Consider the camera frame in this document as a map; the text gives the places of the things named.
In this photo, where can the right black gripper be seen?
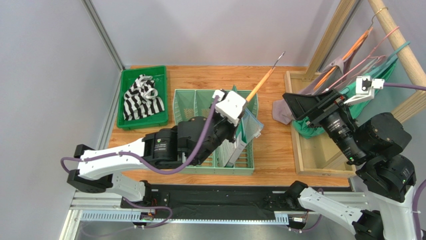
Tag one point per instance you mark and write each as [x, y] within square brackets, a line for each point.
[323, 109]

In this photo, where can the orange clothes hanger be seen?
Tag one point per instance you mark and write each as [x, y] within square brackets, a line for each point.
[264, 79]

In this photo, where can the black white striped tank top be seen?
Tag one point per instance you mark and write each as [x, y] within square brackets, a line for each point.
[142, 99]

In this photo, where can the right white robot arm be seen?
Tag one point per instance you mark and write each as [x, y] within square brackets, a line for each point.
[376, 148]

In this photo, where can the mauve tank top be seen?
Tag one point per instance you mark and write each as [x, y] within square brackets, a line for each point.
[280, 109]

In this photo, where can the wooden clothes rack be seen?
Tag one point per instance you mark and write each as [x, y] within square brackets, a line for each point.
[403, 20]

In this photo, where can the clear zip pouch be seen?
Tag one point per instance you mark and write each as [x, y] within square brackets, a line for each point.
[251, 125]

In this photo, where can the mint green file organizer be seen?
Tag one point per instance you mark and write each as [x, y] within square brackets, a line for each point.
[189, 103]

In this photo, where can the green plastic tray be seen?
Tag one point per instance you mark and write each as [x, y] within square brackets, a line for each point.
[128, 76]

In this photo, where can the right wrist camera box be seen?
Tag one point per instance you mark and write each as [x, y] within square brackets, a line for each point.
[365, 89]

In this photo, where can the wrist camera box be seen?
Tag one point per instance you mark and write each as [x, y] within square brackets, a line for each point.
[230, 105]
[365, 89]

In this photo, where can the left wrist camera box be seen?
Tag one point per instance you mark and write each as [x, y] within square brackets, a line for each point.
[230, 105]

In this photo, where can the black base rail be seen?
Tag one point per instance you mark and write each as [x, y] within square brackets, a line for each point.
[160, 204]

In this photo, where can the aluminium frame post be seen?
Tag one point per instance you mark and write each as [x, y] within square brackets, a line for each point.
[93, 14]

